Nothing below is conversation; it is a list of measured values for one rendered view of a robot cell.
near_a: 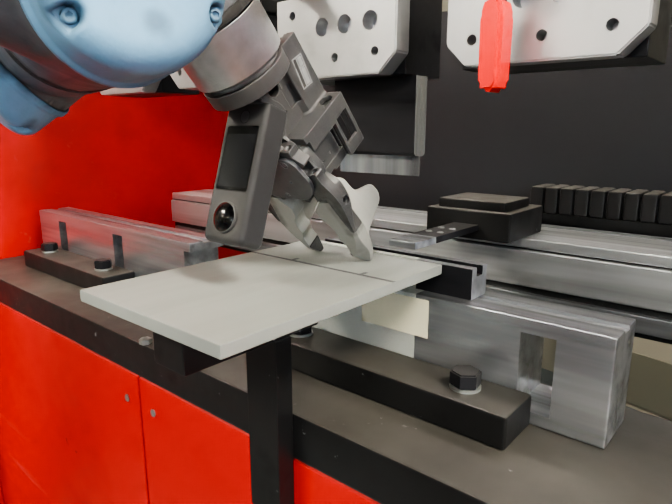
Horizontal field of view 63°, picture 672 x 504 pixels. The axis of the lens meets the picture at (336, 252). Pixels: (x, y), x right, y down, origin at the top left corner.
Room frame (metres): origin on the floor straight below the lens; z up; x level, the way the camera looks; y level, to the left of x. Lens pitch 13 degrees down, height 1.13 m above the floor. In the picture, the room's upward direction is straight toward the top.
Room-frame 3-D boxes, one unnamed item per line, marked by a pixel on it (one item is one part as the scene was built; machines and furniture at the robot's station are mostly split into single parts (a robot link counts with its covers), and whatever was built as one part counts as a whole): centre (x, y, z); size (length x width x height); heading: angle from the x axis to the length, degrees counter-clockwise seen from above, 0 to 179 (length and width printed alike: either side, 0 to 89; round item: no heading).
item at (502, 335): (0.54, -0.09, 0.92); 0.39 x 0.06 x 0.10; 50
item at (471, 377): (0.44, -0.11, 0.91); 0.03 x 0.03 x 0.02
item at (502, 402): (0.51, -0.04, 0.89); 0.30 x 0.05 x 0.03; 50
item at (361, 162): (0.58, -0.04, 1.13); 0.10 x 0.02 x 0.10; 50
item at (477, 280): (0.57, -0.06, 0.99); 0.20 x 0.03 x 0.03; 50
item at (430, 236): (0.70, -0.16, 1.01); 0.26 x 0.12 x 0.05; 140
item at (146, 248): (0.94, 0.38, 0.92); 0.50 x 0.06 x 0.10; 50
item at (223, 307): (0.47, 0.05, 1.00); 0.26 x 0.18 x 0.01; 140
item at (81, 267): (0.92, 0.45, 0.89); 0.30 x 0.05 x 0.03; 50
